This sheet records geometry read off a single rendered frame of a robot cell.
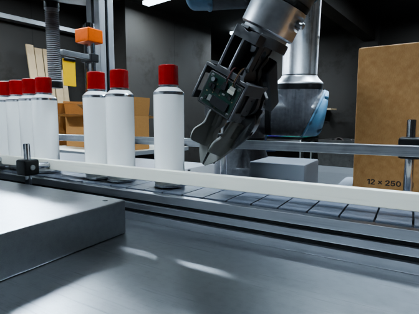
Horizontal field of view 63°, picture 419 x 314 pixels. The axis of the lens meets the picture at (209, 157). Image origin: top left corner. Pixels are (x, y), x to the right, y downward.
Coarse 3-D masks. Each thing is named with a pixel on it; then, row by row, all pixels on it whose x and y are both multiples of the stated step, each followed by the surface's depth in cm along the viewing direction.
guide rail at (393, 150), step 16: (144, 144) 65; (192, 144) 60; (256, 144) 54; (272, 144) 52; (288, 144) 51; (304, 144) 50; (320, 144) 49; (336, 144) 48; (352, 144) 47; (368, 144) 46
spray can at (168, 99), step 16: (160, 80) 57; (176, 80) 57; (160, 96) 56; (176, 96) 56; (160, 112) 56; (176, 112) 56; (160, 128) 56; (176, 128) 57; (160, 144) 57; (176, 144) 57; (160, 160) 57; (176, 160) 57
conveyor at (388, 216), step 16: (48, 176) 70; (64, 176) 70; (80, 176) 70; (160, 192) 55; (176, 192) 55; (192, 192) 55; (208, 192) 55; (224, 192) 55; (240, 192) 55; (272, 208) 46; (288, 208) 45; (304, 208) 45; (320, 208) 45; (336, 208) 45; (352, 208) 45; (368, 208) 45; (384, 208) 45; (400, 224) 38; (416, 224) 38
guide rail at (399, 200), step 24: (48, 168) 70; (72, 168) 66; (96, 168) 62; (120, 168) 59; (144, 168) 57; (264, 192) 46; (288, 192) 44; (312, 192) 43; (336, 192) 41; (360, 192) 40; (384, 192) 39; (408, 192) 38
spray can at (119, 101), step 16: (112, 80) 62; (112, 96) 61; (128, 96) 62; (112, 112) 61; (128, 112) 62; (112, 128) 62; (128, 128) 62; (112, 144) 62; (128, 144) 63; (112, 160) 62; (128, 160) 63
